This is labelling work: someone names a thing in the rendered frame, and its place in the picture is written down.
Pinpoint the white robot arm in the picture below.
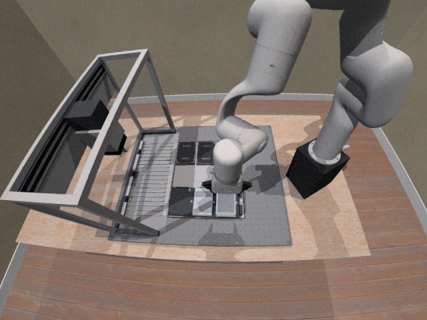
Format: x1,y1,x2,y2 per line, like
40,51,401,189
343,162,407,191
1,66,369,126
209,0,413,185

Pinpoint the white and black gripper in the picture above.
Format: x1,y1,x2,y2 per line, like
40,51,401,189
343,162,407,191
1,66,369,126
202,172,252,197

